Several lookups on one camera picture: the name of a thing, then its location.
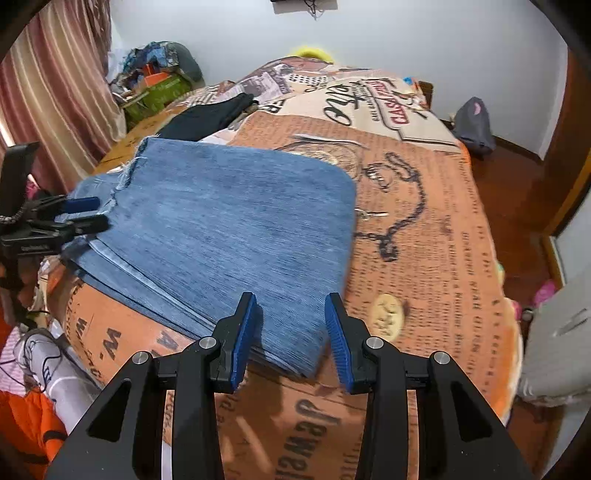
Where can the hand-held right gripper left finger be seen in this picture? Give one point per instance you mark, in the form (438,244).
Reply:
(244,341)

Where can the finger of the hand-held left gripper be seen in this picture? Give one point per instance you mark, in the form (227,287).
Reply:
(83,204)
(90,226)

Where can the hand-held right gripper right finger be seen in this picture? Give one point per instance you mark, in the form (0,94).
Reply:
(337,341)

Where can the blue denim pants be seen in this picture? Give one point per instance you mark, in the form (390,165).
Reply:
(231,221)

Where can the green storage bag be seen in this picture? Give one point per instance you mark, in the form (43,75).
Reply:
(157,99)

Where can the striped pink curtain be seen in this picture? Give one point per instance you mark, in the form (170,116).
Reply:
(51,78)

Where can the printed orange blanket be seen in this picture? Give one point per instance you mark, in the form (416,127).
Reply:
(415,230)

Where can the white printed cloth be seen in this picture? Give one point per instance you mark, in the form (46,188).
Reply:
(46,364)

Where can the black folded garment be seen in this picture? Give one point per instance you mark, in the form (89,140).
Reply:
(207,115)

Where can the pile of mixed clothes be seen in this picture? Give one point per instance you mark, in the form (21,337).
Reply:
(157,60)

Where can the orange cloth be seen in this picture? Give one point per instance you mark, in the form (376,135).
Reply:
(25,424)

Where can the pink toy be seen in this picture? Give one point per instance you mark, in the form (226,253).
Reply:
(545,293)

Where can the grey cushion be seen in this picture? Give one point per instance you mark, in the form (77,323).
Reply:
(556,350)

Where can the grey bag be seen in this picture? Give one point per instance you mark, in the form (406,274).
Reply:
(475,124)

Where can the yellow foam tube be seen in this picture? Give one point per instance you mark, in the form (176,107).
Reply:
(314,51)

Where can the brown wooden wardrobe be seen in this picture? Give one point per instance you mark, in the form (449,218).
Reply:
(570,152)

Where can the wooden bed post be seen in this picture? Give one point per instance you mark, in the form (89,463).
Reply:
(425,94)

